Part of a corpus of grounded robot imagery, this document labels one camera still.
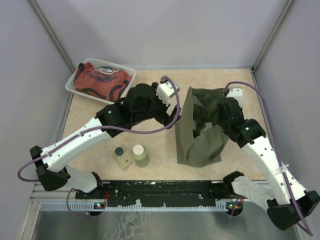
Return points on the square clear bottle black cap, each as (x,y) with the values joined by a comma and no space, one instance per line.
(122,156)

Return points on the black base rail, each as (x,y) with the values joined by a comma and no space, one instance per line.
(155,194)

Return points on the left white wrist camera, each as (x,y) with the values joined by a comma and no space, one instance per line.
(165,90)

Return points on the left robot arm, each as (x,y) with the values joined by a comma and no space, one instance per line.
(52,162)

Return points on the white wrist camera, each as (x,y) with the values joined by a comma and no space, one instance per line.
(165,90)
(236,93)

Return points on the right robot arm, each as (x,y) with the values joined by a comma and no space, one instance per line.
(286,201)

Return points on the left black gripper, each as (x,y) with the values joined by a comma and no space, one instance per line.
(163,118)

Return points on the green bottle white cap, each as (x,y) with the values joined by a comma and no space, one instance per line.
(140,156)

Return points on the olive green canvas bag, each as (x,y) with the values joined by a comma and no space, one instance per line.
(199,138)

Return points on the white plastic basket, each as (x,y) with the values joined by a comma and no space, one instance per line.
(69,86)

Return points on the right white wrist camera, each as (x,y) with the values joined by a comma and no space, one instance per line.
(236,93)

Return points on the red printed t-shirt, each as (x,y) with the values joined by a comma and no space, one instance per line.
(105,82)

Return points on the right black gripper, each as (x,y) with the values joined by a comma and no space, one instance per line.
(241,108)

